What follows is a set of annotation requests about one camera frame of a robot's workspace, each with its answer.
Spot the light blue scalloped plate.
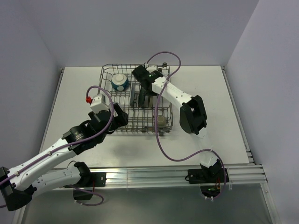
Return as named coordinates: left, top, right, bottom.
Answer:
left=129, top=84, right=136, bottom=107

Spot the teal glazed saucer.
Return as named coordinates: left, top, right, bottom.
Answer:
left=138, top=87, right=147, bottom=108

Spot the beige ceramic saucer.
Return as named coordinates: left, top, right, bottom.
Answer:
left=148, top=96, right=155, bottom=108

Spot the teal white-dotted bowl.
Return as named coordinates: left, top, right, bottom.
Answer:
left=111, top=73, right=129, bottom=91

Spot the grey ceramic mug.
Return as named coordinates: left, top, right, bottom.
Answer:
left=156, top=115, right=167, bottom=128

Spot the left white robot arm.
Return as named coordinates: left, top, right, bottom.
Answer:
left=0, top=103, right=128, bottom=211

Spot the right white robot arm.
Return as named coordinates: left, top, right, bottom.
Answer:
left=132, top=65, right=228, bottom=184

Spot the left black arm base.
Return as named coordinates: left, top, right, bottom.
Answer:
left=73, top=172, right=107, bottom=201

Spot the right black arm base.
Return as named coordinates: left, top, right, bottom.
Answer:
left=185, top=169, right=229, bottom=184

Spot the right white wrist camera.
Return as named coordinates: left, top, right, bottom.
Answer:
left=143, top=63, right=162, bottom=72

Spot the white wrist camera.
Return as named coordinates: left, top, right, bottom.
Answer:
left=85, top=94, right=109, bottom=114
left=143, top=63, right=162, bottom=72

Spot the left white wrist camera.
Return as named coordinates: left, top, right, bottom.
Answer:
left=85, top=94, right=109, bottom=114

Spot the grey wire dish rack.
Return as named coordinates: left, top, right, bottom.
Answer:
left=99, top=64, right=173, bottom=136

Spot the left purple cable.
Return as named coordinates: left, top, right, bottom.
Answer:
left=0, top=85, right=115, bottom=208

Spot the aluminium front rail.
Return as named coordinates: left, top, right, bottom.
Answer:
left=46, top=163, right=268, bottom=191

